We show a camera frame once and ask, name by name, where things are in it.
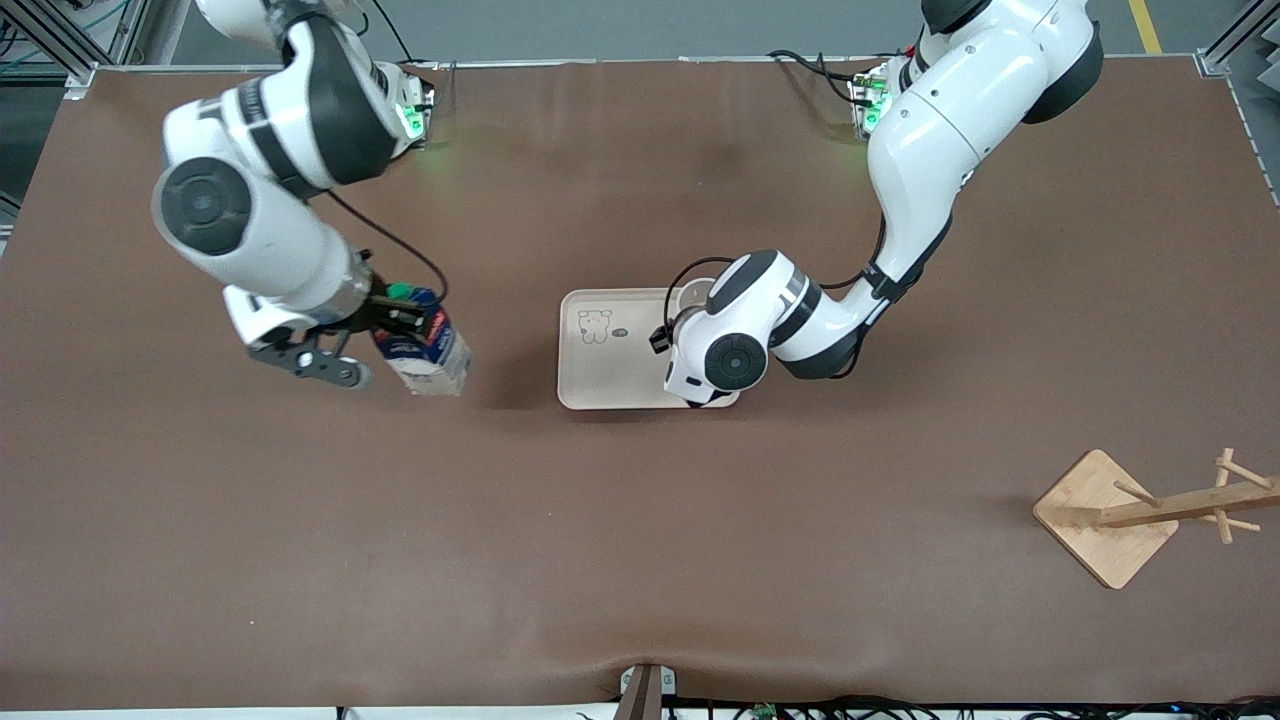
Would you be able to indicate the blue milk carton green cap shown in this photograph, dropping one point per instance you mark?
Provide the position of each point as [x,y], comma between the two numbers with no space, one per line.
[430,370]

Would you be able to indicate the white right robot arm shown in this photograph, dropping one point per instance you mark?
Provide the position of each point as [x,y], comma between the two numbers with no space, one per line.
[250,240]

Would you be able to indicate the white rabbit print tray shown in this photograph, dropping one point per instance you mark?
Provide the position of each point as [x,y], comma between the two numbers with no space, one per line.
[610,370]

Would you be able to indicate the wooden mug rack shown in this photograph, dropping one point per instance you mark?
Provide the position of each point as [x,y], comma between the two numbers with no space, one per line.
[1100,530]

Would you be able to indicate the aluminium frame profile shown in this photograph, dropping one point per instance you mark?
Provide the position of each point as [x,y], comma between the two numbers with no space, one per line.
[50,40]
[1235,35]

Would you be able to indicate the metal table edge bracket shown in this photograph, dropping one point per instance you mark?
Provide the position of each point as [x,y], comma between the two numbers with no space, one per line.
[645,695]

